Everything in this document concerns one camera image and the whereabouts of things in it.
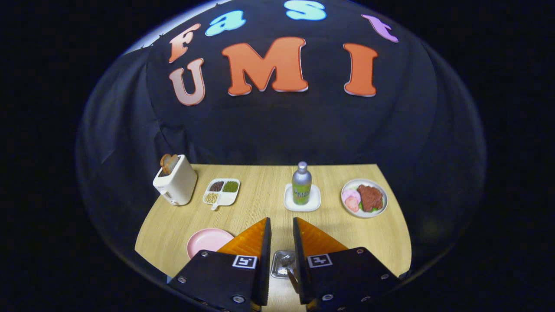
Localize toasted bread slices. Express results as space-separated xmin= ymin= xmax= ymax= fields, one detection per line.
xmin=160 ymin=153 xmax=179 ymax=175

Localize metal wire basket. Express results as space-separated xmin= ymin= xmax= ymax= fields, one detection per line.
xmin=270 ymin=250 xmax=297 ymax=279

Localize white round food plate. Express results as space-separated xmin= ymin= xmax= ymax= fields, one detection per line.
xmin=341 ymin=179 xmax=389 ymax=218

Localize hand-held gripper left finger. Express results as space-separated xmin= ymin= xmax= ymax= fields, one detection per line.
xmin=167 ymin=217 xmax=272 ymax=312

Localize pink ham slices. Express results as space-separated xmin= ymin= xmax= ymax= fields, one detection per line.
xmin=342 ymin=189 xmax=362 ymax=212

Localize brown meat patty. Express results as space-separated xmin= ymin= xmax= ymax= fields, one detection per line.
xmin=357 ymin=185 xmax=384 ymax=212

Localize pink plate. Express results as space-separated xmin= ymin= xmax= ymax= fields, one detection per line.
xmin=186 ymin=228 xmax=235 ymax=260

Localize white toaster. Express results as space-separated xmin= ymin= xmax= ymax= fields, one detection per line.
xmin=153 ymin=155 xmax=198 ymax=206

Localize green soda bottle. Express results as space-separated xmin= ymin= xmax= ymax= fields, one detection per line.
xmin=292 ymin=162 xmax=313 ymax=205

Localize white divided dish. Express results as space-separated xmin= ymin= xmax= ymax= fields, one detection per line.
xmin=202 ymin=178 xmax=241 ymax=211

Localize white square coaster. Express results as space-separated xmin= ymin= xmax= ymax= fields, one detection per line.
xmin=284 ymin=183 xmax=321 ymax=212

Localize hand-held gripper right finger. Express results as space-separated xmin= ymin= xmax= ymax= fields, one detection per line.
xmin=293 ymin=217 xmax=402 ymax=312

